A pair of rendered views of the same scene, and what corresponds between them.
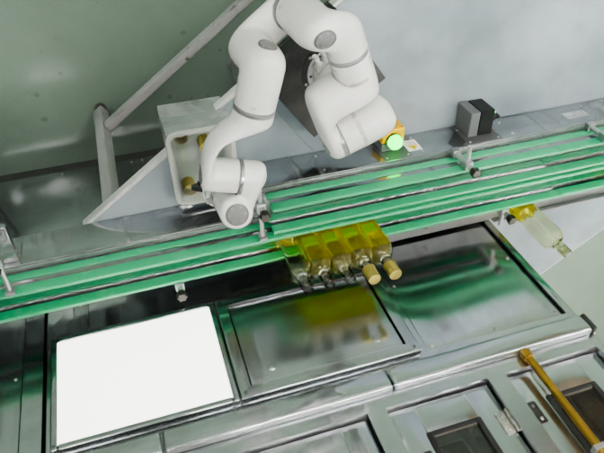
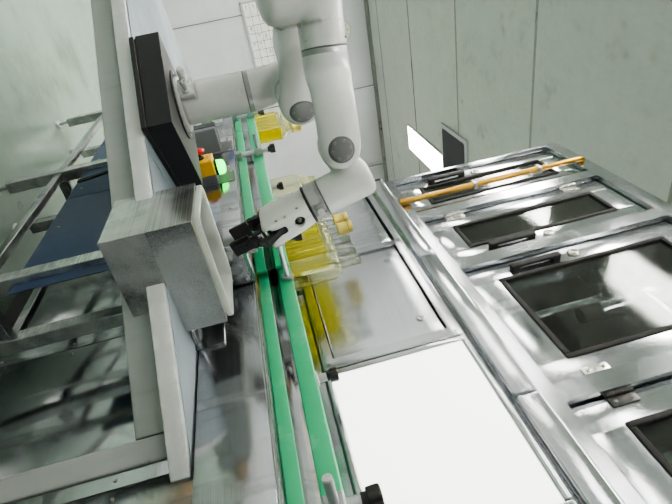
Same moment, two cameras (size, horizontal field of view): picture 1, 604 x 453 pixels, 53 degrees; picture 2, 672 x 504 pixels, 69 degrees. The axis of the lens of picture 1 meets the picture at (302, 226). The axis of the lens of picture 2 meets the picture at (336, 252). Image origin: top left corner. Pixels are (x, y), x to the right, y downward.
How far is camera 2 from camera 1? 1.45 m
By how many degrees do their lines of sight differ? 63
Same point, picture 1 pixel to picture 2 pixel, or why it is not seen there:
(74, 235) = (222, 473)
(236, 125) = (343, 65)
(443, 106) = not seen: hidden behind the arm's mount
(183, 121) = (168, 213)
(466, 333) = (376, 228)
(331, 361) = (413, 282)
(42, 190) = not seen: outside the picture
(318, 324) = (366, 292)
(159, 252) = (285, 363)
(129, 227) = (229, 396)
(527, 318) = (364, 205)
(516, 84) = not seen: hidden behind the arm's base
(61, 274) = (310, 481)
